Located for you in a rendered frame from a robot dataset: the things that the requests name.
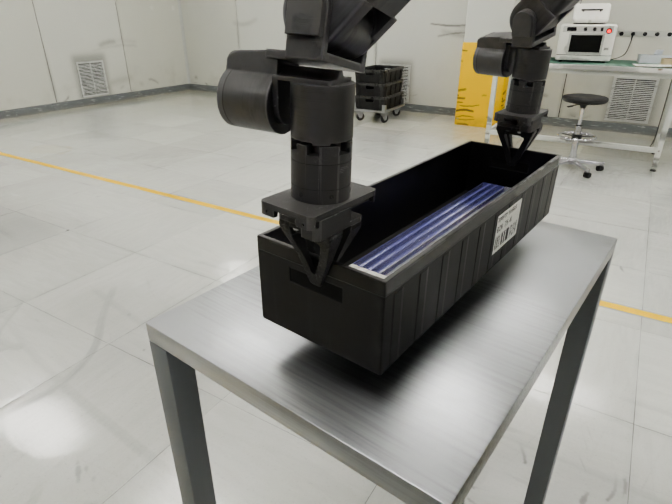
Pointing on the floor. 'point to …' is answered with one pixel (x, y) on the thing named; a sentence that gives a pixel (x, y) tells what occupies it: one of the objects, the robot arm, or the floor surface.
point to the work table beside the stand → (345, 425)
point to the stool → (581, 130)
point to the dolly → (379, 91)
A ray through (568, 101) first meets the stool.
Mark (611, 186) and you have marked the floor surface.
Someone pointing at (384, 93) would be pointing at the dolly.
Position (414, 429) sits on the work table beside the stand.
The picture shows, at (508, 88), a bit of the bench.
